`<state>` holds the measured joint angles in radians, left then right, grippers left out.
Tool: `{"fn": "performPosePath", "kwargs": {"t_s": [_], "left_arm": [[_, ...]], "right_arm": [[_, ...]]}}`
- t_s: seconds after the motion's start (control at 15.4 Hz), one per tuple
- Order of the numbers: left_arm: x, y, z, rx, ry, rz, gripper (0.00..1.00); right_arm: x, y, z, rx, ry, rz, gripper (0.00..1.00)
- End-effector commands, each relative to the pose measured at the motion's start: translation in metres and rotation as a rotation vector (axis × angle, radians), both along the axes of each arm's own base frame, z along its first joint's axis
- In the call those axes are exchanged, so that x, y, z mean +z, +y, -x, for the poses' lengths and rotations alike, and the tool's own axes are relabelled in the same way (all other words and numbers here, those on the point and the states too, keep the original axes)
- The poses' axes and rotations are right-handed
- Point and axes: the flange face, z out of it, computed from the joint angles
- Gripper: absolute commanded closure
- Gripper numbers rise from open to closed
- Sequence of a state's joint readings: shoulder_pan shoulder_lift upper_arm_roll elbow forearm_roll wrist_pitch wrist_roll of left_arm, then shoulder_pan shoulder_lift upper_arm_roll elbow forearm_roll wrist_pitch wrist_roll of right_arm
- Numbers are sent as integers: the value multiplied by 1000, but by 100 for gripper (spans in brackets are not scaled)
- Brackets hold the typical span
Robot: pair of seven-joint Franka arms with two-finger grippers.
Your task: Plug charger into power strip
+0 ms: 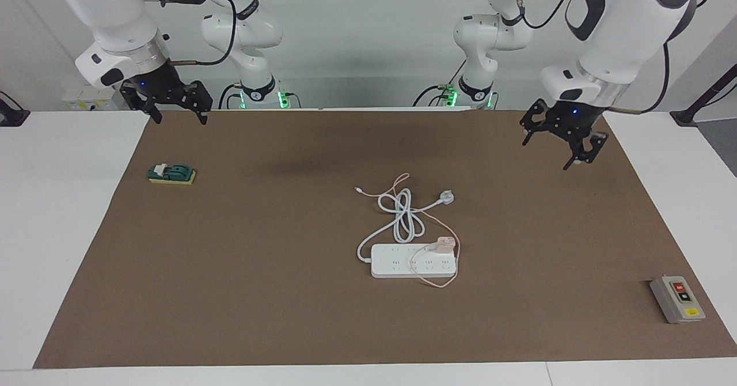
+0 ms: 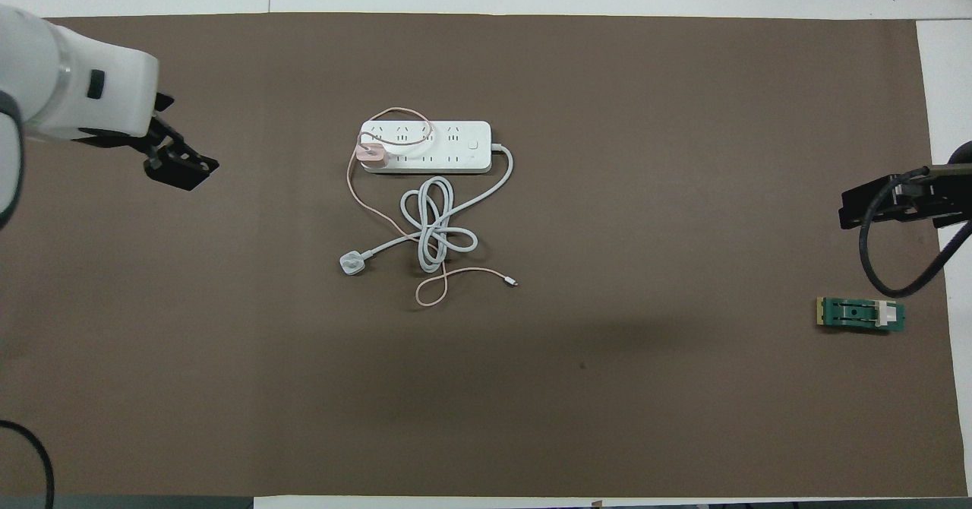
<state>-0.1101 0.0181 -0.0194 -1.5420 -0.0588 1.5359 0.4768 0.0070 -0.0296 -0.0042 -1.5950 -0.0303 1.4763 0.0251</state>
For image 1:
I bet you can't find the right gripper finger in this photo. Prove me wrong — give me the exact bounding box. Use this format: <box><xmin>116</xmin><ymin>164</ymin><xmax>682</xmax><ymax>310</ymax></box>
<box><xmin>120</xmin><ymin>85</ymin><xmax>163</xmax><ymax>124</ymax></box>
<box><xmin>183</xmin><ymin>81</ymin><xmax>212</xmax><ymax>126</ymax></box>

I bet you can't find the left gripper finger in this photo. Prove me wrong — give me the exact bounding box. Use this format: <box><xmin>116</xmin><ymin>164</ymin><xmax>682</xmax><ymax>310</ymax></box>
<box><xmin>520</xmin><ymin>99</ymin><xmax>548</xmax><ymax>146</ymax></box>
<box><xmin>563</xmin><ymin>130</ymin><xmax>609</xmax><ymax>172</ymax></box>

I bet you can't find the pink charging cable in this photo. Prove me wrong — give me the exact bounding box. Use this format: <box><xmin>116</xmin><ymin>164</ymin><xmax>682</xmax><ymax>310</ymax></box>
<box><xmin>355</xmin><ymin>173</ymin><xmax>461</xmax><ymax>289</ymax></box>

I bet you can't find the white power strip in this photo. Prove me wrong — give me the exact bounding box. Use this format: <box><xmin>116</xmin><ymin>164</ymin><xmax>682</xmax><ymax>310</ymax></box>
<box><xmin>370</xmin><ymin>243</ymin><xmax>459</xmax><ymax>278</ymax></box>

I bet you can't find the black clamp stand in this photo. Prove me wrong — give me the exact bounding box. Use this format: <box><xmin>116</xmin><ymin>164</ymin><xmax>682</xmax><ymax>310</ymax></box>
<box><xmin>670</xmin><ymin>63</ymin><xmax>737</xmax><ymax>127</ymax></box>
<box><xmin>0</xmin><ymin>90</ymin><xmax>31</xmax><ymax>127</ymax></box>

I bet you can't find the brown table mat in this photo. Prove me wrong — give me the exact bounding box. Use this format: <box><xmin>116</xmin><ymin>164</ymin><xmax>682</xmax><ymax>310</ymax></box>
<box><xmin>33</xmin><ymin>108</ymin><xmax>737</xmax><ymax>369</ymax></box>

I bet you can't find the black right base cable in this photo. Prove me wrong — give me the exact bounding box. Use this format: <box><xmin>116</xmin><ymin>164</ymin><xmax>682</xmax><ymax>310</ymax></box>
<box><xmin>218</xmin><ymin>82</ymin><xmax>245</xmax><ymax>110</ymax></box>

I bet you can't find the black base cable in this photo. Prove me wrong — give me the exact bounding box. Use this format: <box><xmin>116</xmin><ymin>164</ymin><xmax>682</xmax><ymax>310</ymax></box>
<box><xmin>412</xmin><ymin>58</ymin><xmax>467</xmax><ymax>108</ymax></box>
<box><xmin>218</xmin><ymin>82</ymin><xmax>245</xmax><ymax>110</ymax></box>

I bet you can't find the white yellow wall socket box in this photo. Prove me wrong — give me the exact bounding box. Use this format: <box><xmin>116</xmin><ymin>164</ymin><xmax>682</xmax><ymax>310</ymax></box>
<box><xmin>62</xmin><ymin>84</ymin><xmax>128</xmax><ymax>111</ymax></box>

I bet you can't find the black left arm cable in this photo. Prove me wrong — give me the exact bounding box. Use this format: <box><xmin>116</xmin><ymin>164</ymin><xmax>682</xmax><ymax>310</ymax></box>
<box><xmin>487</xmin><ymin>0</ymin><xmax>710</xmax><ymax>114</ymax></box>

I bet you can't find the black left base cable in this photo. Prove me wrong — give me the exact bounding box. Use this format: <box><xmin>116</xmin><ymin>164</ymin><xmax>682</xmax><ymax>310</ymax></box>
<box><xmin>412</xmin><ymin>58</ymin><xmax>467</xmax><ymax>108</ymax></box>

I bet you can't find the grey on-off switch box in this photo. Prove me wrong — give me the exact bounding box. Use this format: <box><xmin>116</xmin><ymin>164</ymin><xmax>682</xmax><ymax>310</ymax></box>
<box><xmin>649</xmin><ymin>275</ymin><xmax>706</xmax><ymax>324</ymax></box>

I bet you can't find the white power strip cord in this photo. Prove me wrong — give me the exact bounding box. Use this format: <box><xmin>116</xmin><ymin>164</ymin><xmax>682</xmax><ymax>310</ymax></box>
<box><xmin>357</xmin><ymin>188</ymin><xmax>444</xmax><ymax>263</ymax></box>

